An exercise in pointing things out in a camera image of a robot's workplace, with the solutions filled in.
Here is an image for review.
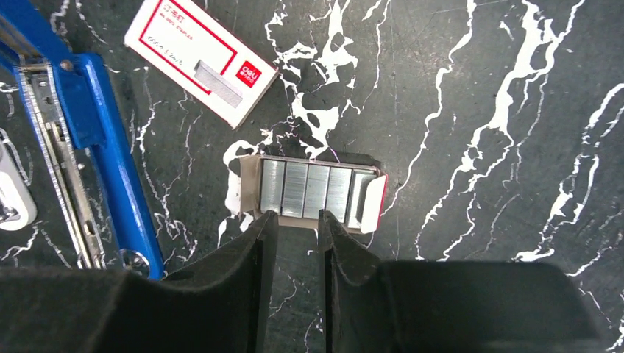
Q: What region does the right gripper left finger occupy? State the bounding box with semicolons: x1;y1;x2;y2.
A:
1;211;279;352

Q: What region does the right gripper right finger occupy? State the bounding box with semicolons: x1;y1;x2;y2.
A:
318;210;603;352

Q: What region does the staple box tray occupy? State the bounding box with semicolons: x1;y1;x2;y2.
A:
240;155;387;234

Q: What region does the red white staple box sleeve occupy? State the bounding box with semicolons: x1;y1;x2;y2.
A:
124;1;278;129

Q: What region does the blue stapler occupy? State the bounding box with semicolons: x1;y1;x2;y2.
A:
1;1;164;280

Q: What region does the silver staple strip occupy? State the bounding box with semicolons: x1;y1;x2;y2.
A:
282;162;308;218
325;167;352;222
260;160;286;213
303;165;330;219

